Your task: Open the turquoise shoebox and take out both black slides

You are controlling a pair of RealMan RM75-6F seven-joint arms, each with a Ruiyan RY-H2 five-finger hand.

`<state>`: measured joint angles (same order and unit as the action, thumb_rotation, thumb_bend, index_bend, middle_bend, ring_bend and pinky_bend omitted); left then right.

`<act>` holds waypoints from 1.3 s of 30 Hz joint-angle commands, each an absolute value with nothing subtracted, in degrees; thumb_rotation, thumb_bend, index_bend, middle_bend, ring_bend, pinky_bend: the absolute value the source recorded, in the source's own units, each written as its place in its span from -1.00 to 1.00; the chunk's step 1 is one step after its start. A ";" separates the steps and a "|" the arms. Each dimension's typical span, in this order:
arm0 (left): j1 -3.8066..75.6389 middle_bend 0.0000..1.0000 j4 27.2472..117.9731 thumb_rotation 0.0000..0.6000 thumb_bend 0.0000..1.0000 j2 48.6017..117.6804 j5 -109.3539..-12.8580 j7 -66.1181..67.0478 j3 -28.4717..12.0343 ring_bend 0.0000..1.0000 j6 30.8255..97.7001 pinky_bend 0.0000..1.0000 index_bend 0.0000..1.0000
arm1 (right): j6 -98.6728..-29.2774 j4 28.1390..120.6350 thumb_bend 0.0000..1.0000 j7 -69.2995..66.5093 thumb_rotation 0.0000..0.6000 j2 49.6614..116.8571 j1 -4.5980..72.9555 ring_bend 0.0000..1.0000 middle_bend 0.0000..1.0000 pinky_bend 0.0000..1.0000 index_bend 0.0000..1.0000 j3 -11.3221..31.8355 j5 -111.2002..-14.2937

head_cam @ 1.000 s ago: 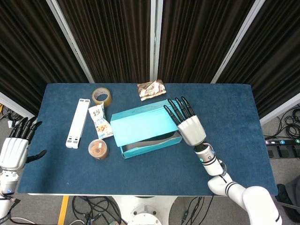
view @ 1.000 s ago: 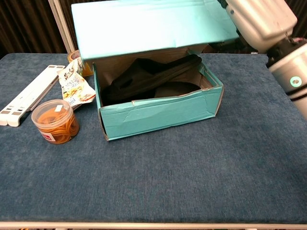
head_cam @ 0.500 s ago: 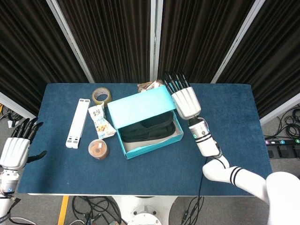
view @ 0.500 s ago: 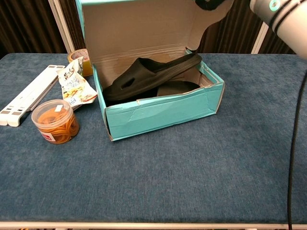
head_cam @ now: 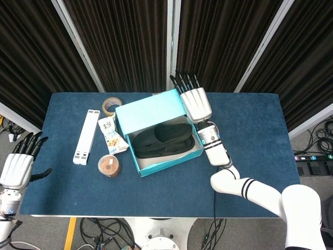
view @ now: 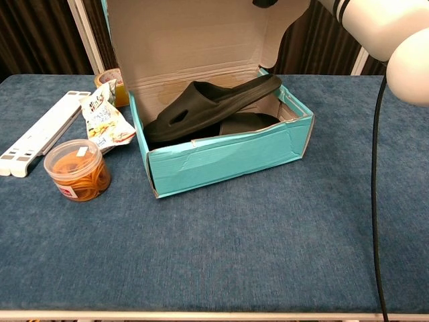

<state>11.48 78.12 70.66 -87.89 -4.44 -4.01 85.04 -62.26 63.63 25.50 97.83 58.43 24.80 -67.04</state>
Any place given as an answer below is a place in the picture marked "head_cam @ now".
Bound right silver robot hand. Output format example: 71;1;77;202
169;69;213;123

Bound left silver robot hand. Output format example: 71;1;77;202
0;131;53;190

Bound black slipper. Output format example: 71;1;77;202
131;122;194;158
161;135;197;159

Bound light blue shoe box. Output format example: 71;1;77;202
114;89;205;178

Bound dark pleated curtain panel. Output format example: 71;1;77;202
0;0;98;128
241;0;333;131
62;0;171;93
176;0;284;93

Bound white folding laptop stand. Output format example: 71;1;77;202
72;109;101;166

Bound tan packing tape roll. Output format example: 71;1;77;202
101;96;123;119

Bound yellow floor tape strip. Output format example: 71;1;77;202
63;217;78;250

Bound white peanut snack bag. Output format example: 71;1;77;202
97;116;130;155

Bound clear jar of rubber bands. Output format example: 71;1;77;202
97;154;122;178

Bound blue table mat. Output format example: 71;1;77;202
20;92;300;218

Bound white partition frame rail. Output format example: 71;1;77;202
288;104;333;140
0;101;42;136

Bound white partition frame post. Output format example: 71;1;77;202
166;0;182;79
234;0;304;93
50;0;105;92

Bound black floor cable bundle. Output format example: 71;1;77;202
79;218;136;250
199;218;227;250
293;121;333;155

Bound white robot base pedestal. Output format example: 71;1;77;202
121;217;199;250

